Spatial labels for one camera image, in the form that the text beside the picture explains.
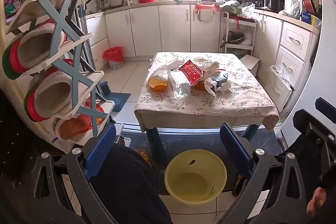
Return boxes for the red green fluffy slipper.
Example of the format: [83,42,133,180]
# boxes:
[24,70,72,122]
[2,21,66,80]

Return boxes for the white plastic bag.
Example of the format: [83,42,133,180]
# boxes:
[148,57,184,80]

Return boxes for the door bag holder with red bag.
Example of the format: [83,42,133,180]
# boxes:
[195,2,219,22]

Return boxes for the white rolling cart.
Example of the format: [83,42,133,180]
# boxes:
[219,10,256,56]

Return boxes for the waste bin with red bag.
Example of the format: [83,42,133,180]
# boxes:
[102,47,124,69]

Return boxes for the white drawer cabinet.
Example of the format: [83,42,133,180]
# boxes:
[253,9,322,113]

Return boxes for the dark pan with handle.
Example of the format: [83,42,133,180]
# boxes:
[220,30,245,48]

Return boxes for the white box stool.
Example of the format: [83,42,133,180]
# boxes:
[239,54,260,77]

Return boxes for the orange slipper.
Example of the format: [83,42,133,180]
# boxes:
[55,116,92,140]

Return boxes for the blue green snack packet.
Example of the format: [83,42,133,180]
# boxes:
[211,72,229,83]

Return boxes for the bag of green vegetables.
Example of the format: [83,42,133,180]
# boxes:
[219,0,243,16]

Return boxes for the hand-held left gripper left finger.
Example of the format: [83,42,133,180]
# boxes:
[31,123,124,224]

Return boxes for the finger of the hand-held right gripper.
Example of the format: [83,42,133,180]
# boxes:
[292,109,336,144]
[316,97,336,116]

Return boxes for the floral tablecloth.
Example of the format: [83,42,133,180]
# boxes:
[134,52,279,132]

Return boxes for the white tissue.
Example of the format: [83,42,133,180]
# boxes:
[214,81,233,94]

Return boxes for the red packet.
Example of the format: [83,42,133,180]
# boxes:
[178,60,206,82]

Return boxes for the yellow plastic bin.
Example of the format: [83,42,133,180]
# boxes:
[164,150,227,205]

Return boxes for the clear plastic bag on drawer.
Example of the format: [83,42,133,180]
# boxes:
[269,64,293,88]

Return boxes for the yellow floral slipper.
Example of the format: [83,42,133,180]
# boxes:
[135,149,152,165]

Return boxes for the clear plastic box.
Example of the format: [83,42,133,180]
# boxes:
[168,70,192,99]

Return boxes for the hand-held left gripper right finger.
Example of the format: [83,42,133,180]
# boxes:
[218,123,309,224]

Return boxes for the red patterned slipper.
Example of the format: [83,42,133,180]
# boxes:
[79,98,105,131]

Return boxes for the white base cabinets with counter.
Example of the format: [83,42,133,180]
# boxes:
[84,0,223,69]

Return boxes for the red pot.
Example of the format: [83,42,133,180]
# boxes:
[302,0,317,14]

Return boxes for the blue dustpan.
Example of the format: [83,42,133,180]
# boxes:
[105,92,131,112]

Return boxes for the person's right hand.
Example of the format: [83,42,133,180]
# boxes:
[307,186,328,218]

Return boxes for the blue box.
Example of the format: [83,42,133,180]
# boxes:
[301,12,322,26]

